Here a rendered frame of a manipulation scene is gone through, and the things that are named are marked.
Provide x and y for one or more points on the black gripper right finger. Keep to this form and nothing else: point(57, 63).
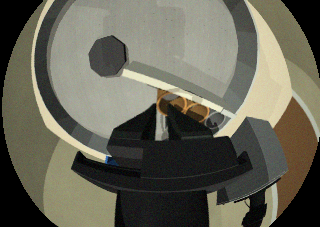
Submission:
point(185, 127)

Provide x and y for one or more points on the blue open-top crate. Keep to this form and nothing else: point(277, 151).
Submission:
point(110, 161)

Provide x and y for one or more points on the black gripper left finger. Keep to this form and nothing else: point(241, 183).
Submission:
point(139, 126)

